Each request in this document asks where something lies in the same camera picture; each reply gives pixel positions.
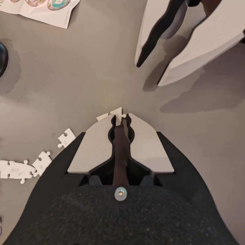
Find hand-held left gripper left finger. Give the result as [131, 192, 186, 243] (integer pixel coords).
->
[67, 115, 116, 175]

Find black ring stand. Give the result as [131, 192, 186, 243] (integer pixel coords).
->
[0, 41, 9, 79]

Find loose white puzzle pieces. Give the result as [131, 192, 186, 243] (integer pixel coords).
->
[0, 160, 37, 184]

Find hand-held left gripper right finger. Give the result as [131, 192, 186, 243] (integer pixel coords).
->
[128, 113, 175, 176]

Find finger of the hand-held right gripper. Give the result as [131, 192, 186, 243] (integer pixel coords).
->
[135, 0, 189, 68]
[157, 0, 245, 86]

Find printed instruction sheet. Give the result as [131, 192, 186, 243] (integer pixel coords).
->
[0, 0, 81, 29]

